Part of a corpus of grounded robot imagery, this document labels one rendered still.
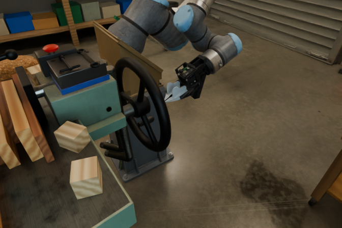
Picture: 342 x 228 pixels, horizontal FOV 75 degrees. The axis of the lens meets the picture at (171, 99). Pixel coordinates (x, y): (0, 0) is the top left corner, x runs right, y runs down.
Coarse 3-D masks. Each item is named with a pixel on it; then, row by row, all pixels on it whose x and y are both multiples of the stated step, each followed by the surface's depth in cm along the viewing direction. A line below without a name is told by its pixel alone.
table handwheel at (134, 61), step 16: (128, 64) 57; (144, 80) 53; (128, 96) 70; (144, 96) 64; (160, 96) 53; (128, 112) 61; (144, 112) 63; (160, 112) 53; (160, 128) 55; (144, 144) 70; (160, 144) 59
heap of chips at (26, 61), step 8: (24, 56) 64; (32, 56) 67; (0, 64) 59; (8, 64) 60; (16, 64) 61; (24, 64) 62; (32, 64) 63; (0, 72) 59; (8, 72) 60; (0, 80) 59
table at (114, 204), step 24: (48, 120) 47; (120, 120) 52; (48, 144) 41; (0, 168) 37; (24, 168) 37; (48, 168) 37; (0, 192) 34; (24, 192) 34; (48, 192) 34; (72, 192) 34; (120, 192) 34; (24, 216) 31; (48, 216) 31; (72, 216) 31; (96, 216) 31; (120, 216) 32
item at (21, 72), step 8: (16, 72) 44; (24, 72) 44; (24, 80) 41; (24, 88) 40; (32, 88) 41; (40, 88) 45; (32, 96) 41; (40, 96) 46; (32, 104) 42; (40, 104) 43; (40, 112) 44; (40, 120) 45
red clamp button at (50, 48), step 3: (45, 45) 47; (48, 45) 47; (51, 45) 47; (54, 45) 47; (57, 45) 47; (45, 48) 46; (48, 48) 46; (51, 48) 46; (54, 48) 46; (57, 48) 47; (45, 51) 46; (48, 51) 46; (51, 51) 46
